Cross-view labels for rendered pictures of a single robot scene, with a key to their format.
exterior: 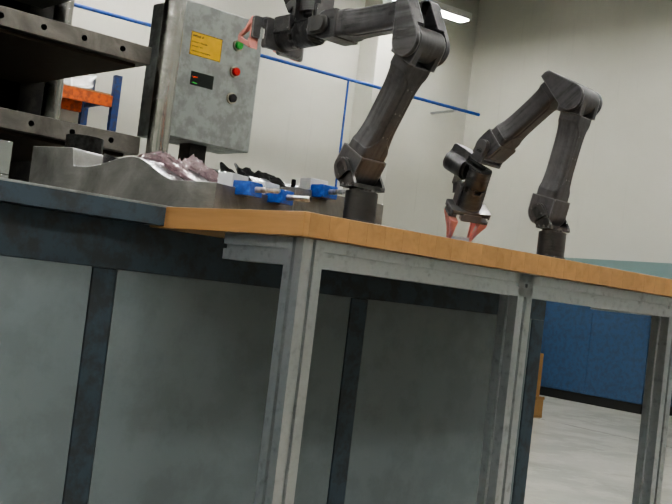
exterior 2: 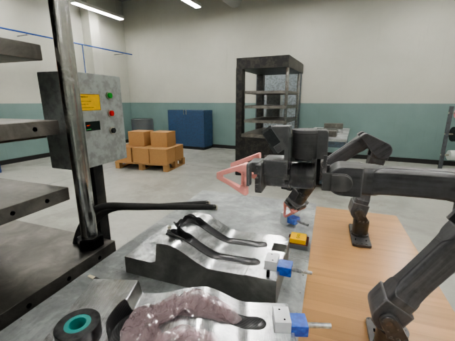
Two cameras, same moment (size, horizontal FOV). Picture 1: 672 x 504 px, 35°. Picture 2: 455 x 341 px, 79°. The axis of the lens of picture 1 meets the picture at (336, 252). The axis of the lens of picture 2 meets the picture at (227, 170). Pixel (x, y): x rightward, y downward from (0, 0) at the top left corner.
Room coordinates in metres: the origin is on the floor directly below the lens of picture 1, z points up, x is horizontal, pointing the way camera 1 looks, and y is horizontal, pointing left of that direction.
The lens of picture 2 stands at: (1.76, 0.53, 1.36)
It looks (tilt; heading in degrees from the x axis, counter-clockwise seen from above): 14 degrees down; 331
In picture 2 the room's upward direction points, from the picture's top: straight up
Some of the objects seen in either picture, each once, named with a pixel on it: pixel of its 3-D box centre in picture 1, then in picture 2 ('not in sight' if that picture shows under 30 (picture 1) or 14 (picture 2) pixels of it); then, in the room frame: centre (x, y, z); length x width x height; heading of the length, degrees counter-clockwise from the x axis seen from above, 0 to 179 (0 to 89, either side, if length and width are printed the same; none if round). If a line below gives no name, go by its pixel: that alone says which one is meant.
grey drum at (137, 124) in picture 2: not in sight; (143, 134); (9.56, -1.14, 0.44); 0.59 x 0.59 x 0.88
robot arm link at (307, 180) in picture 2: (310, 30); (302, 172); (2.18, 0.11, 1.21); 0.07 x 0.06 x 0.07; 42
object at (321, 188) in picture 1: (327, 191); (288, 268); (2.28, 0.03, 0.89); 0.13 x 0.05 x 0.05; 41
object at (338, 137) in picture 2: not in sight; (326, 150); (5.30, -3.54, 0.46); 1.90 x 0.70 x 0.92; 126
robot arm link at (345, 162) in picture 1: (359, 176); (390, 316); (2.03, -0.03, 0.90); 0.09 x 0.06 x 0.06; 132
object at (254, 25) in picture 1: (256, 36); (238, 175); (2.25, 0.22, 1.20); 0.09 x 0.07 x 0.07; 42
